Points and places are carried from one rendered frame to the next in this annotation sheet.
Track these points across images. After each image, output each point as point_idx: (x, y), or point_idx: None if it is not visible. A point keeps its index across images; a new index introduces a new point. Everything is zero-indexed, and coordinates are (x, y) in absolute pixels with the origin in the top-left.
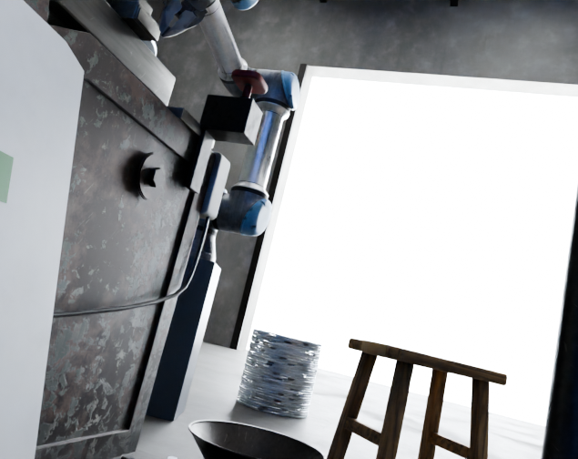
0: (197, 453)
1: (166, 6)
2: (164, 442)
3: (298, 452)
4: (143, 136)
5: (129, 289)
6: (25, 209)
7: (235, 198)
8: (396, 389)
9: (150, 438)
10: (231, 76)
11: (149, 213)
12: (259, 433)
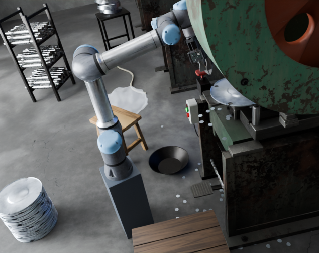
0: (169, 179)
1: (212, 62)
2: (172, 188)
3: (152, 158)
4: None
5: None
6: None
7: (119, 126)
8: (138, 126)
9: (174, 191)
10: (207, 74)
11: None
12: (151, 167)
